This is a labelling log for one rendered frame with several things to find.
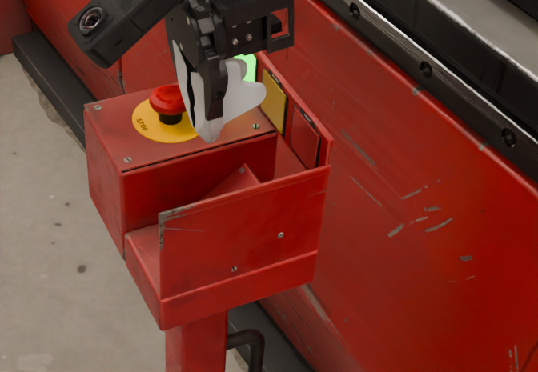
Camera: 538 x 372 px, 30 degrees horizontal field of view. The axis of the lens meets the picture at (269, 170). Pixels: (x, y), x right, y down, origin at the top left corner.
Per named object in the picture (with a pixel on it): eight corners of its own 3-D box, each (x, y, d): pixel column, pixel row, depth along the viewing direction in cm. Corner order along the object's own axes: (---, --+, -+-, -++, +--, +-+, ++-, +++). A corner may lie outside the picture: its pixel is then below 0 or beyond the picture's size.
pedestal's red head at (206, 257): (88, 195, 104) (77, 52, 92) (228, 157, 110) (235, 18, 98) (160, 334, 91) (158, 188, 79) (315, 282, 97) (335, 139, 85)
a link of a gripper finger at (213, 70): (231, 126, 79) (226, 34, 73) (214, 132, 79) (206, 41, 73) (207, 93, 82) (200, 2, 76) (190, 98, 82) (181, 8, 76)
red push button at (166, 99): (142, 116, 96) (142, 86, 94) (182, 106, 98) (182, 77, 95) (158, 141, 93) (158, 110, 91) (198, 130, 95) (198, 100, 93)
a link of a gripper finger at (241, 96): (274, 144, 85) (272, 56, 79) (210, 166, 83) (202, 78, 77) (258, 122, 87) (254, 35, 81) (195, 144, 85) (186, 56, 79)
